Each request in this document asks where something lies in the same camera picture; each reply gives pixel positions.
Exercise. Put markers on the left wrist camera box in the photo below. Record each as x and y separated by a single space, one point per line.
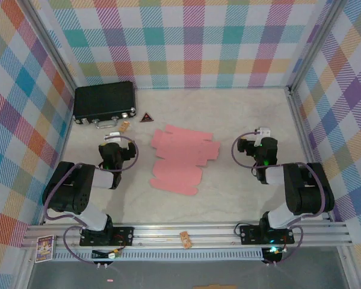
112 134

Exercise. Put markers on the black carrying case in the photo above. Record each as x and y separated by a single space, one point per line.
103 99

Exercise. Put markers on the pink paper box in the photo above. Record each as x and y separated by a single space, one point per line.
177 150

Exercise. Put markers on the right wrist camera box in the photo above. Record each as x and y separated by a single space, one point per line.
264 131

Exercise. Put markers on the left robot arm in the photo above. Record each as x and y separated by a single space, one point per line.
78 192

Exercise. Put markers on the black wiring connector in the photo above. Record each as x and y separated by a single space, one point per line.
103 255
272 255

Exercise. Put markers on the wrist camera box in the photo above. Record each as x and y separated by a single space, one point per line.
112 134
264 131

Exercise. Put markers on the colourful printed card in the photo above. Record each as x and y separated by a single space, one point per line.
45 249

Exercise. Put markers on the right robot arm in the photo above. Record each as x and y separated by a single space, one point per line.
304 192

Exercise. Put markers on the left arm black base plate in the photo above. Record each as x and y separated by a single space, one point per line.
123 236

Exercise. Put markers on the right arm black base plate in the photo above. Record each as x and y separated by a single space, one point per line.
249 234

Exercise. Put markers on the aluminium frame post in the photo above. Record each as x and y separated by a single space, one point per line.
315 45
52 45

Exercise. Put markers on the aluminium mounting rail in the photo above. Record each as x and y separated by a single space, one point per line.
168 233

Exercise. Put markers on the aluminium side rail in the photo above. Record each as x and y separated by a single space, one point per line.
301 126
66 132

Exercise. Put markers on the black triangular badge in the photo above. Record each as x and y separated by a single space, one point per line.
146 118

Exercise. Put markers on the brown cardboard piece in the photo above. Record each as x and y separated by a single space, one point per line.
215 287

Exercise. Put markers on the small orange wooden block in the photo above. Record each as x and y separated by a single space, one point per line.
124 126

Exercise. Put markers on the orange printed wooden block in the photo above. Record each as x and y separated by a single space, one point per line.
185 240

